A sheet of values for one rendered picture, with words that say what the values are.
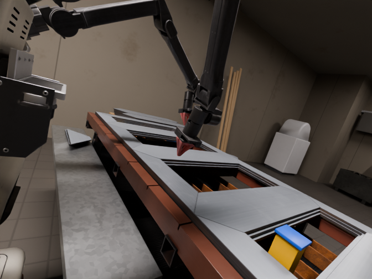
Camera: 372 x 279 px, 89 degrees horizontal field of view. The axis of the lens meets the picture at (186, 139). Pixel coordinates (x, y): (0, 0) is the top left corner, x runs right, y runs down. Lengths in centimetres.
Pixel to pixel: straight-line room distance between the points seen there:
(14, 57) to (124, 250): 50
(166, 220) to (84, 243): 22
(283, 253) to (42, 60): 330
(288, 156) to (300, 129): 79
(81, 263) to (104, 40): 313
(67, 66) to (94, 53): 42
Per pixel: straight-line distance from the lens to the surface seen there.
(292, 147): 578
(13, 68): 52
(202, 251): 44
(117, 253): 60
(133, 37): 352
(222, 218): 53
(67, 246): 61
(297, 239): 53
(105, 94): 341
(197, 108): 65
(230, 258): 45
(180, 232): 48
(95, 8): 85
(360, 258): 75
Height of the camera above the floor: 110
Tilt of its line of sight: 11 degrees down
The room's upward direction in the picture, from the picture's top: 17 degrees clockwise
